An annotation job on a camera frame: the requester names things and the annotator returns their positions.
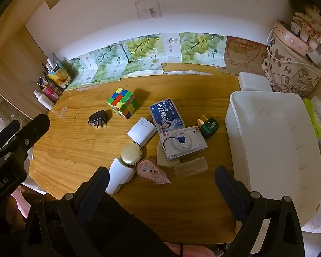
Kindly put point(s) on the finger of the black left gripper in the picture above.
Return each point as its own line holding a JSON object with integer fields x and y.
{"x": 30, "y": 134}

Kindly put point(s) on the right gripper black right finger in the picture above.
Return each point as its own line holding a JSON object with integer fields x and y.
{"x": 234, "y": 192}

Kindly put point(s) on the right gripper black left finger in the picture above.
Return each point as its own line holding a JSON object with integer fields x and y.
{"x": 89, "y": 193}

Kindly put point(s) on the white curved plastic holder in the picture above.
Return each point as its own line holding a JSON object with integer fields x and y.
{"x": 119, "y": 174}

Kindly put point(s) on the pink correction tape dispenser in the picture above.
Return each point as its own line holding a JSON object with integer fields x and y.
{"x": 148, "y": 170}

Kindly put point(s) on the white plastic storage bin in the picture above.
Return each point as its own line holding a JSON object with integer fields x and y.
{"x": 274, "y": 148}

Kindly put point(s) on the white instant camera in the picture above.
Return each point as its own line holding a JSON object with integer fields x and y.
{"x": 182, "y": 142}

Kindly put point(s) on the beige angular small box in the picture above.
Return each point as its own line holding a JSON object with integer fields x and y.
{"x": 162, "y": 160}

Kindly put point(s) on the white 33W charger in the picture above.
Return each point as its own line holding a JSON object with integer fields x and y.
{"x": 142, "y": 131}

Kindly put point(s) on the multicolour Rubik's cube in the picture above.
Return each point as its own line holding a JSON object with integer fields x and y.
{"x": 123, "y": 102}

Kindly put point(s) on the white spray bottle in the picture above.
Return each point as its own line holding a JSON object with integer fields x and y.
{"x": 44, "y": 100}

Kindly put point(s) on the pink tube bottle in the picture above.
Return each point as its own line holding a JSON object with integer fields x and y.
{"x": 52, "y": 93}

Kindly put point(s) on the black power adapter plug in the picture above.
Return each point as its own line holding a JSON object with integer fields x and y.
{"x": 98, "y": 119}

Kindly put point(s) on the green perfume bottle gold cap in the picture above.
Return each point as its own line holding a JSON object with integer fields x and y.
{"x": 207, "y": 126}

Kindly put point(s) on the blue dental floss box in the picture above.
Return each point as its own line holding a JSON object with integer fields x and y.
{"x": 166, "y": 116}

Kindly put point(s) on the small white lidded box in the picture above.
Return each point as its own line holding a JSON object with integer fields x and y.
{"x": 253, "y": 82}

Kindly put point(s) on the green wet wipes pack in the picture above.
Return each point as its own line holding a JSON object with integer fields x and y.
{"x": 313, "y": 107}

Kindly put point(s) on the beige printed fabric bag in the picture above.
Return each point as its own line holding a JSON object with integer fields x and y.
{"x": 287, "y": 71}

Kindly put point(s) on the grape print cardboard sheets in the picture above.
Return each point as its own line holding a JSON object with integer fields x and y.
{"x": 144, "y": 56}

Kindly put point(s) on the brown cardboard panel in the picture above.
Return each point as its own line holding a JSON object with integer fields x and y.
{"x": 243, "y": 55}

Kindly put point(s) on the brown-haired rag doll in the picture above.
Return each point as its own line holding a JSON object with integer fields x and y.
{"x": 306, "y": 22}

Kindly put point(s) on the pink square wall sticker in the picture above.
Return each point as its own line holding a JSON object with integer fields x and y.
{"x": 148, "y": 9}

